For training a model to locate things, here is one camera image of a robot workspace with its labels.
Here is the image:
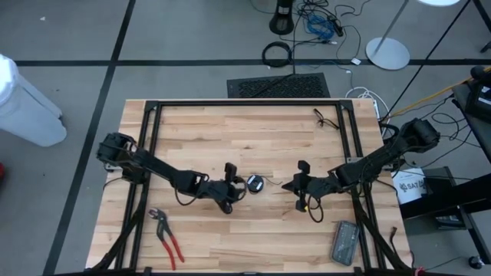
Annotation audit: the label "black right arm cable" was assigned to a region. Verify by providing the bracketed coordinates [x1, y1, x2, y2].
[306, 193, 325, 224]

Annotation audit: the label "white cable bundle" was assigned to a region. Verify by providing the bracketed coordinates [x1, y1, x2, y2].
[344, 87, 389, 123]

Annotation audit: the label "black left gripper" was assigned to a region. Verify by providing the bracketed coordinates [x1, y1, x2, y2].
[199, 163, 249, 215]

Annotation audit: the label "coiled black floor cable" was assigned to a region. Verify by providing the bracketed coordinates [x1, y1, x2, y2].
[261, 41, 295, 69]

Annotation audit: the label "black floor cable tangle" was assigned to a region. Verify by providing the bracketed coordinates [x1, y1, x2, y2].
[249, 0, 373, 62]

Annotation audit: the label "black power strip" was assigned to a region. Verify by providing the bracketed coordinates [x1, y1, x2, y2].
[328, 15, 344, 38]

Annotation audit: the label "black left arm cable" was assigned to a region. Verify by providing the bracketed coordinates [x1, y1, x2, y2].
[174, 174, 249, 208]

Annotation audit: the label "white round lamp head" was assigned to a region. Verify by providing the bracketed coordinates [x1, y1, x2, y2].
[416, 0, 461, 8]

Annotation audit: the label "black-framed eyeglasses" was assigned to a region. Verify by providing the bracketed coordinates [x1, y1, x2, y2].
[312, 108, 341, 130]

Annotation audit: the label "black aluminium table frame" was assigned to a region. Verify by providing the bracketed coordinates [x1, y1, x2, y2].
[86, 98, 414, 276]

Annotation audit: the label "blue coiled cable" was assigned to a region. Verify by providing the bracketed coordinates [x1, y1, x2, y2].
[305, 14, 337, 41]

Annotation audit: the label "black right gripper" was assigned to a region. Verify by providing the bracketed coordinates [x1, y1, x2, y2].
[282, 159, 342, 212]

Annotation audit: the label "thin black diagonal pole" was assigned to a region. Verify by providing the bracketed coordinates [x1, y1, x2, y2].
[381, 0, 472, 117]

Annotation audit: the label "white plastic bin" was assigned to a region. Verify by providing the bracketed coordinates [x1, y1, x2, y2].
[0, 53, 68, 148]

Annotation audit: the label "black equipment cart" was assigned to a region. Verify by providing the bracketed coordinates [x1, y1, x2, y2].
[398, 64, 491, 265]

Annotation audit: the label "black device white label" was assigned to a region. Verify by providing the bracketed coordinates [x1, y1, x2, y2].
[466, 64, 491, 123]

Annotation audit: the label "dark cable with plug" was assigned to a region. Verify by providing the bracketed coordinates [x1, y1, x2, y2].
[388, 225, 417, 269]

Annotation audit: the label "black stand leg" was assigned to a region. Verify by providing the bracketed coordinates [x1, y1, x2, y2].
[472, 0, 491, 54]

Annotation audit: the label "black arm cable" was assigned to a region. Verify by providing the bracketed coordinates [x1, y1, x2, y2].
[174, 174, 249, 208]
[306, 193, 325, 224]

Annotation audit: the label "black stand base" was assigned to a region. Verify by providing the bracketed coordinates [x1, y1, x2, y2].
[269, 0, 295, 36]

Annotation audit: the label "red-handled pliers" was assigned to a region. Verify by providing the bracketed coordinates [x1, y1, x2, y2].
[148, 207, 186, 271]

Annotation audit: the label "black perforated floor mat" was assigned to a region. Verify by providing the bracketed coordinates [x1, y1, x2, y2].
[226, 72, 331, 99]

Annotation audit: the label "yellow cable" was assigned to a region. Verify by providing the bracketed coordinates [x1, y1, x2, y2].
[387, 67, 491, 118]

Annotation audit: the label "silver round-base floor stand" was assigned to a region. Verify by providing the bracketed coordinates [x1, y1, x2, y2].
[364, 0, 410, 71]

